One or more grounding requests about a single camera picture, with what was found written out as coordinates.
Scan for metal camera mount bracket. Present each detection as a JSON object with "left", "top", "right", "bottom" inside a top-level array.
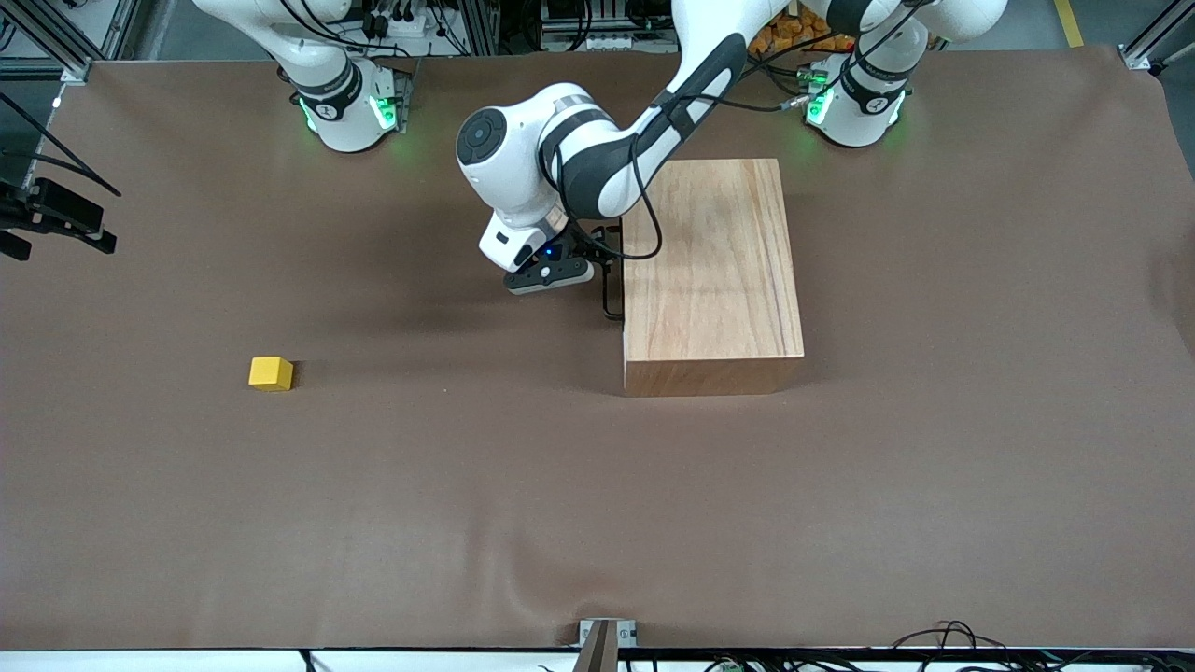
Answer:
[{"left": 577, "top": 618, "right": 638, "bottom": 672}]

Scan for black cable bundle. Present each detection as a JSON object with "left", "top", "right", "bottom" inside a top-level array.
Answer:
[{"left": 892, "top": 619, "right": 1061, "bottom": 672}]

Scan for power strip with black plugs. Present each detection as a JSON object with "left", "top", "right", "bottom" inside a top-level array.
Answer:
[{"left": 360, "top": 0, "right": 447, "bottom": 44}]

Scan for white socket strip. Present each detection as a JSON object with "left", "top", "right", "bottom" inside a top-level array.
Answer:
[{"left": 558, "top": 31, "right": 656, "bottom": 54}]

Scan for yellow wooden block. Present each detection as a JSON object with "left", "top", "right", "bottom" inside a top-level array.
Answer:
[{"left": 248, "top": 356, "right": 295, "bottom": 393}]

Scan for brown table cover sheet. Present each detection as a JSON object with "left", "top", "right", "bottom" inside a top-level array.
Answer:
[{"left": 0, "top": 47, "right": 1195, "bottom": 652}]

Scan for aluminium frame profile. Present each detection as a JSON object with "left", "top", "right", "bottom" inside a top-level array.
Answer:
[
  {"left": 1117, "top": 0, "right": 1195, "bottom": 72},
  {"left": 0, "top": 0, "right": 95, "bottom": 85}
]

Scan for black metal drawer handle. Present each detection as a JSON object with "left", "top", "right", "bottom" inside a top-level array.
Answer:
[{"left": 601, "top": 224, "right": 626, "bottom": 323}]

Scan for bag of orange items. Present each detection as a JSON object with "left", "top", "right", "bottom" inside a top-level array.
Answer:
[{"left": 752, "top": 11, "right": 846, "bottom": 55}]

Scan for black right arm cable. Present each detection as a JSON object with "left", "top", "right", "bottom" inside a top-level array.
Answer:
[{"left": 0, "top": 91, "right": 123, "bottom": 198}]

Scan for wooden cabinet box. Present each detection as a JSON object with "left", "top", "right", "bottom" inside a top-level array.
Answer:
[{"left": 620, "top": 158, "right": 806, "bottom": 398}]

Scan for aluminium frame post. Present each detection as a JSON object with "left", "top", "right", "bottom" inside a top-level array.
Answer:
[{"left": 456, "top": 0, "right": 502, "bottom": 57}]

